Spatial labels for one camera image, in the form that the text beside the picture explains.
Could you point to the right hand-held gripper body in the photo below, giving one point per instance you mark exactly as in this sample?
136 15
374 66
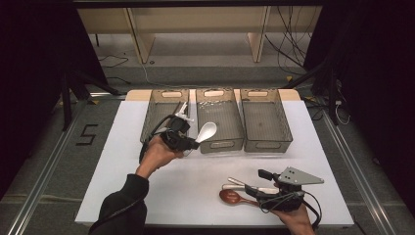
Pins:
284 199

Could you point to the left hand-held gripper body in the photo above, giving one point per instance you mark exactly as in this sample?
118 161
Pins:
176 137

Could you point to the silver metal utensil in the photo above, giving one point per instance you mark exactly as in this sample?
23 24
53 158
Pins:
233 187
235 180

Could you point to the white ceramic spoon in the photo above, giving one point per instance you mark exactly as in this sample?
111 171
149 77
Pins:
207 130

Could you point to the brown wooden spoon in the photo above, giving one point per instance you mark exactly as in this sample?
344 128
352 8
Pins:
230 197

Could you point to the grey transparent plastic bin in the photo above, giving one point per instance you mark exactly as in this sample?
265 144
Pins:
264 130
156 111
225 124

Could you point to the person's right hand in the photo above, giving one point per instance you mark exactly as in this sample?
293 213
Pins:
295 222

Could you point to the person's left hand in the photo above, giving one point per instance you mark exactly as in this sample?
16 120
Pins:
155 155

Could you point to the white table cover sheet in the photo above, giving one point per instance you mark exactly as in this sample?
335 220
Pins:
195 182

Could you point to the black metal stand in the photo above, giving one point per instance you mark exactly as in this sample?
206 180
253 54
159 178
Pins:
332 98

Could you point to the light wooden desk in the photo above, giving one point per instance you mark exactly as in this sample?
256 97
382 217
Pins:
140 42

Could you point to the black tripod stand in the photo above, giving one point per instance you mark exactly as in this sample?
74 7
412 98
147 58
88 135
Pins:
67 104

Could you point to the black curtain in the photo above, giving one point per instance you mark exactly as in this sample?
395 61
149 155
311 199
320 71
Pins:
32 65
375 65

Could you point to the short aluminium rail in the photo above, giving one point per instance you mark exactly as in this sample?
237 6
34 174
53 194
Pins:
107 95

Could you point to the long aluminium floor rail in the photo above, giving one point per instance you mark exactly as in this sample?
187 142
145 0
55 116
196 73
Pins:
37 192
370 196

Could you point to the black frame bar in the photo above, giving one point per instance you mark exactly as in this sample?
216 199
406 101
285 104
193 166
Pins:
195 3

